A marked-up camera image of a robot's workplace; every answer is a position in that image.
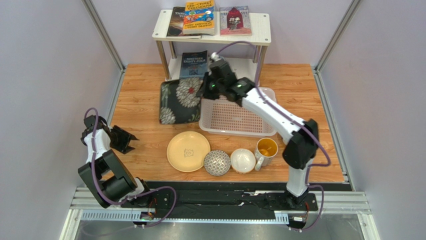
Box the dark paperback book top shelf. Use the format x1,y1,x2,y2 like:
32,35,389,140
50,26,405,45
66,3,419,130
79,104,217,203
166,6,202,39

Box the white two-tier shelf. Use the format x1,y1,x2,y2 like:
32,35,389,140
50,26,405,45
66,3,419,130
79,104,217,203
152,9,272,81

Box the white mug yellow inside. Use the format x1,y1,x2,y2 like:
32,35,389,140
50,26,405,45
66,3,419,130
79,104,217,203
254,137,279,171

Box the yellow round bear plate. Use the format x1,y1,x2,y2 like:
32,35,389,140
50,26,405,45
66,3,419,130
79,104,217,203
166,131,211,173

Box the red pink cover book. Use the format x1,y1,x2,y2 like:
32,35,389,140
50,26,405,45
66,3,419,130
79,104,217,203
219,5,252,36

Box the white small bowl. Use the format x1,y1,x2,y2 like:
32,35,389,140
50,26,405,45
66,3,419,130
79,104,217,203
230,148,256,174

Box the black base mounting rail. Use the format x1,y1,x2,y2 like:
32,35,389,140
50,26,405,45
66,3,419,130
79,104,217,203
119,180,319,221

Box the orange yellow treehouse book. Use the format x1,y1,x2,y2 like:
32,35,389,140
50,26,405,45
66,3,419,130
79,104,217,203
182,0,216,36

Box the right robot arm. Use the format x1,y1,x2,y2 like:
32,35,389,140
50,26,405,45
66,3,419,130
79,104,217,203
197,59,320,205

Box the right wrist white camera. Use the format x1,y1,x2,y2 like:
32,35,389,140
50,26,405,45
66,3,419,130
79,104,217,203
209,52,224,63

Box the white perforated plastic basket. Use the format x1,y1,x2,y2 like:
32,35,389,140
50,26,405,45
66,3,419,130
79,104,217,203
198,96,277,138

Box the dark blue Nineteen Eighty-Four book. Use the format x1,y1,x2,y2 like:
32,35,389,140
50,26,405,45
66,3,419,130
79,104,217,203
179,50,208,79

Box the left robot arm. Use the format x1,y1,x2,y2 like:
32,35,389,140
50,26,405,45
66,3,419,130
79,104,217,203
78,115,149,209

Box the grey patterned small bowl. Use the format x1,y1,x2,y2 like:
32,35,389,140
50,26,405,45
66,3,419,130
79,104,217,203
203,150,231,177

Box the black square floral plate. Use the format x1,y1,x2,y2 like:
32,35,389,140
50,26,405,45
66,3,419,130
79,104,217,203
159,77,203,125

